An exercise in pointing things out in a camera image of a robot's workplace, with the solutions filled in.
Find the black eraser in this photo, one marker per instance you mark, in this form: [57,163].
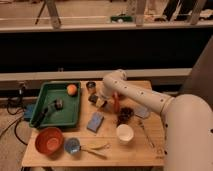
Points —
[93,98]

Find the green plastic tray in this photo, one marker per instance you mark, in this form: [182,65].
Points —
[69,115]

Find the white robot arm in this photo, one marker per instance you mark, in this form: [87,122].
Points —
[188,122]

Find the white cup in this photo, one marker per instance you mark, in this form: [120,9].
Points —
[124,133]

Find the wooden table board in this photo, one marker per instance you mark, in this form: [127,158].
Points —
[137,153]

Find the red bowl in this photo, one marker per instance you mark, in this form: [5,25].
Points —
[49,140]

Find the black handled brush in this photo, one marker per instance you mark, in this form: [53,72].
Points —
[54,106]

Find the blue sponge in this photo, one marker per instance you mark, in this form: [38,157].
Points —
[95,122]

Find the yellow plastic spoon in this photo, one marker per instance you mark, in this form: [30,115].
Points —
[97,146]

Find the small metal cup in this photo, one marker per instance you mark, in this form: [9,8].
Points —
[91,87]

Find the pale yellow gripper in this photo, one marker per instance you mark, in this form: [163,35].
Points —
[101,103]

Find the blue box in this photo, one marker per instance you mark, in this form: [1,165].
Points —
[28,112]

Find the blue transparent cup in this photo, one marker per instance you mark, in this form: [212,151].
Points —
[72,146]

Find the grey blue cloth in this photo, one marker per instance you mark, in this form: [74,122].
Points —
[142,112]

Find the orange ball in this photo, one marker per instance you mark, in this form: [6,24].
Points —
[72,89]

